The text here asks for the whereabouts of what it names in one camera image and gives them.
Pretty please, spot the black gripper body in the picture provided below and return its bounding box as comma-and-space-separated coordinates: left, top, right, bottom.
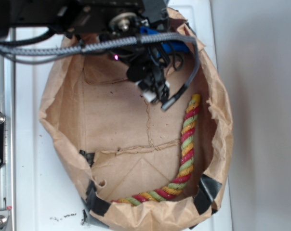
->
98, 0, 186, 106

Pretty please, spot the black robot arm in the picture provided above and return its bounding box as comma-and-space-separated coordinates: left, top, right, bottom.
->
0, 0, 189, 110

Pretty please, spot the brown paper bag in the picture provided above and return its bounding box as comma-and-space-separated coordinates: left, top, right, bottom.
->
38, 7, 234, 231

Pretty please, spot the multicolour twisted rope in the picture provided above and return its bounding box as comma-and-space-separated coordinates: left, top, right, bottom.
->
110, 93, 201, 207

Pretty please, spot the aluminium extrusion rail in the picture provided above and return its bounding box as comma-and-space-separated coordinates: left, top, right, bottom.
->
0, 26, 16, 231

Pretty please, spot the grey braided cable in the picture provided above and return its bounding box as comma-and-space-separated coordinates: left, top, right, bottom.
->
0, 32, 200, 111

